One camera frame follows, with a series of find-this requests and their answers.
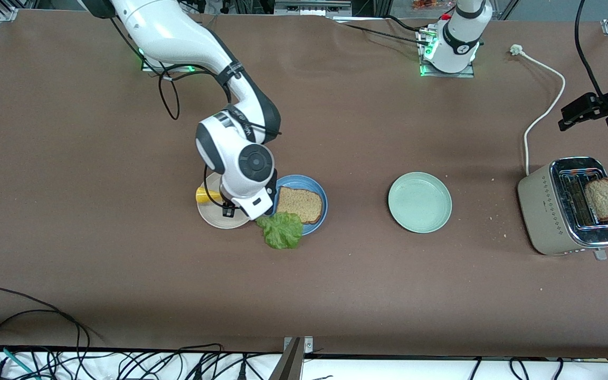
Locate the yellow squeeze bottle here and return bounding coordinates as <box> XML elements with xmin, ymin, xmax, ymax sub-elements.
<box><xmin>196</xmin><ymin>186</ymin><xmax>224</xmax><ymax>204</ymax></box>

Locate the green lettuce leaf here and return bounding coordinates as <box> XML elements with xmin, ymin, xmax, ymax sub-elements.
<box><xmin>256</xmin><ymin>211</ymin><xmax>303</xmax><ymax>250</ymax></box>

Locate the brown bread slice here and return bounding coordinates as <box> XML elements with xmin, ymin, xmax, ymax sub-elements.
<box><xmin>275</xmin><ymin>186</ymin><xmax>324</xmax><ymax>224</ymax></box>
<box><xmin>585</xmin><ymin>178</ymin><xmax>608</xmax><ymax>222</ymax></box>

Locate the beige plate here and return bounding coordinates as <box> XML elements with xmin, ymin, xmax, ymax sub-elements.
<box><xmin>197</xmin><ymin>172</ymin><xmax>256</xmax><ymax>230</ymax></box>

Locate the blue plate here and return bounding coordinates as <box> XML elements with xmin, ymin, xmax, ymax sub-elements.
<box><xmin>270</xmin><ymin>175</ymin><xmax>328</xmax><ymax>236</ymax></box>

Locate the light green plate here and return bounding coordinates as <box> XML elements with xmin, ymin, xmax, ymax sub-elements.
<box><xmin>388</xmin><ymin>172</ymin><xmax>453</xmax><ymax>234</ymax></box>

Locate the beige steel toaster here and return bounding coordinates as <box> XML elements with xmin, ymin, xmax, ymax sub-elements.
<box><xmin>517</xmin><ymin>156</ymin><xmax>608</xmax><ymax>261</ymax></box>

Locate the grey power strip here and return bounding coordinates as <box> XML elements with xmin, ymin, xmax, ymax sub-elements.
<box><xmin>274</xmin><ymin>0</ymin><xmax>352</xmax><ymax>16</ymax></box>

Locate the white toaster power cord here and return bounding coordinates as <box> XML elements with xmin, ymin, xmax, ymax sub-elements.
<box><xmin>510</xmin><ymin>45</ymin><xmax>567</xmax><ymax>177</ymax></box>

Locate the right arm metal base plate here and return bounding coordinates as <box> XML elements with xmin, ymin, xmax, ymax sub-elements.
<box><xmin>141</xmin><ymin>50</ymin><xmax>199</xmax><ymax>72</ymax></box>

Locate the metal table edge bracket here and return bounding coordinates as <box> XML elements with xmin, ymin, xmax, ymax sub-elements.
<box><xmin>270</xmin><ymin>337</ymin><xmax>314</xmax><ymax>380</ymax></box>

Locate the long black loose cable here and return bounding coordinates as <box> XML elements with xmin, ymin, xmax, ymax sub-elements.
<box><xmin>0</xmin><ymin>288</ymin><xmax>91</xmax><ymax>370</ymax></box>

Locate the black left arm base cable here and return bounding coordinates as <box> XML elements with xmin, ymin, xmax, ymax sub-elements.
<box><xmin>336</xmin><ymin>16</ymin><xmax>434</xmax><ymax>47</ymax></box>

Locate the teal cable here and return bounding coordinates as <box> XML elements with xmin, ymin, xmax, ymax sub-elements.
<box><xmin>0</xmin><ymin>344</ymin><xmax>41</xmax><ymax>380</ymax></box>

